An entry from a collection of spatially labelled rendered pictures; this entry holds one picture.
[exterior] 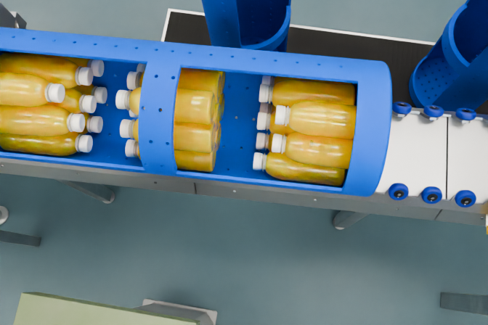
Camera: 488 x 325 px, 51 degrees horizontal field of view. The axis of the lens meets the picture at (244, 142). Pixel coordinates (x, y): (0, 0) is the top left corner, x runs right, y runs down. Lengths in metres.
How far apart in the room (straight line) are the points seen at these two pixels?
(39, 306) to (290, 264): 1.21
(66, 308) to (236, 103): 0.58
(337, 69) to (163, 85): 0.33
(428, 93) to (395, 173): 0.97
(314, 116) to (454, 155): 0.44
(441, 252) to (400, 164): 1.02
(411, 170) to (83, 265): 1.45
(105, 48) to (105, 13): 1.50
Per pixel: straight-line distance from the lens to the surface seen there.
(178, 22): 2.28
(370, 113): 0.96
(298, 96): 1.05
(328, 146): 1.03
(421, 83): 2.21
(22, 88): 1.12
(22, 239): 2.18
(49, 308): 1.14
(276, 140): 1.04
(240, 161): 1.18
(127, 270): 2.20
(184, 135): 1.04
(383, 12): 2.49
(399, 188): 1.20
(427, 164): 1.29
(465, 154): 1.32
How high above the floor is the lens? 2.12
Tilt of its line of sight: 75 degrees down
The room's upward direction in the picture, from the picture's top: 8 degrees counter-clockwise
